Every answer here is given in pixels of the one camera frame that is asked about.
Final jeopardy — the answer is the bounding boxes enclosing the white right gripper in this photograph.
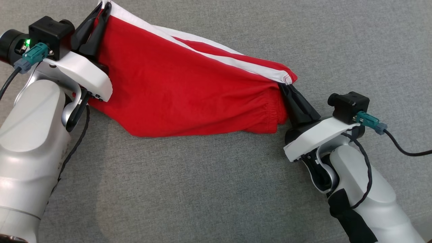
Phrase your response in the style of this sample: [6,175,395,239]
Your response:
[278,83,361,162]

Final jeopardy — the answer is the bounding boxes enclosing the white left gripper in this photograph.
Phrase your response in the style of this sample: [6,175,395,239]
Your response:
[44,3,113,102]

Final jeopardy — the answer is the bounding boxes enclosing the red shorts with white stripe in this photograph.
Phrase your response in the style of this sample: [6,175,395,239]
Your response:
[73,0,298,137]

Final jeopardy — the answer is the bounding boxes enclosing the left camera cable teal plug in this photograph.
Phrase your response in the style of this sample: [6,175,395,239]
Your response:
[0,42,48,100]

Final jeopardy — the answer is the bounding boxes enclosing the camera cable teal plug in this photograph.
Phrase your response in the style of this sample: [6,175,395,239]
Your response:
[0,42,48,100]
[355,111,432,157]

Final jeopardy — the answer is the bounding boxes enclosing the right camera cable teal plug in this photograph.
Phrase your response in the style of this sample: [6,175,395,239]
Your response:
[355,111,432,157]

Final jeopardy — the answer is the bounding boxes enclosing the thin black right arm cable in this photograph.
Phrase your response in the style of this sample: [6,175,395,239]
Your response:
[341,132,373,210]

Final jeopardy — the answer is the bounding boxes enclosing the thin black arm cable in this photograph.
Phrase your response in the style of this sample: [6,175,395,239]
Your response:
[341,132,373,210]
[47,91,90,203]

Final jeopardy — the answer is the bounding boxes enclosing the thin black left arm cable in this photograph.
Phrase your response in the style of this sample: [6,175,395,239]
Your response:
[47,91,90,203]

